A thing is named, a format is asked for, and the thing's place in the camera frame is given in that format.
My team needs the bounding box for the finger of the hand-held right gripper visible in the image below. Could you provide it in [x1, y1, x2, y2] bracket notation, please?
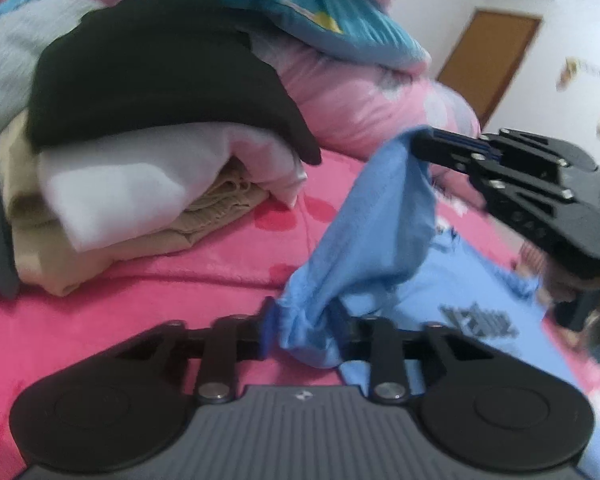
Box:
[411, 137, 577, 243]
[420, 128, 570, 168]

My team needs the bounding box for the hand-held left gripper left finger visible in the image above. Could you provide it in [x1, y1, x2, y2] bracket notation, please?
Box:
[114, 297, 277, 406]

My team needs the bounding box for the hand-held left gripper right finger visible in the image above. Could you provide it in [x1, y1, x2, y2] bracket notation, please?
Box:
[329, 299, 496, 406]

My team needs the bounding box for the light blue t-shirt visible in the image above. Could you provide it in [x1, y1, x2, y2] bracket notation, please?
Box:
[275, 127, 600, 480]

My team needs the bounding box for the brown wooden door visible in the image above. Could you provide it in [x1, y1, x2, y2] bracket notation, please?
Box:
[436, 8, 544, 134]

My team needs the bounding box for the pink floral bed sheet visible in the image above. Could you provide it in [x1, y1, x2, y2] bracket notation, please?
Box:
[0, 145, 600, 480]

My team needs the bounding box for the pink floral duvet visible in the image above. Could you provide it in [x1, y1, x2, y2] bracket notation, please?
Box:
[252, 35, 482, 162]

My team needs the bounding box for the white garment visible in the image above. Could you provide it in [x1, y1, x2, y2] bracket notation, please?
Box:
[36, 122, 309, 254]

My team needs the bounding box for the teal printed pillow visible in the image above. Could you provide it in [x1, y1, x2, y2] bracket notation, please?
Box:
[122, 0, 432, 69]

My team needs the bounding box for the black garment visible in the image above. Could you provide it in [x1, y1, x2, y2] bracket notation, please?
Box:
[25, 0, 324, 167]

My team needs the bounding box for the grey knit cloth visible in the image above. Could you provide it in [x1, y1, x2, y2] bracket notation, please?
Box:
[0, 0, 102, 147]

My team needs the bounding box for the wall wire rack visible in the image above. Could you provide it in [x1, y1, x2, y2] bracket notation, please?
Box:
[574, 59, 600, 87]

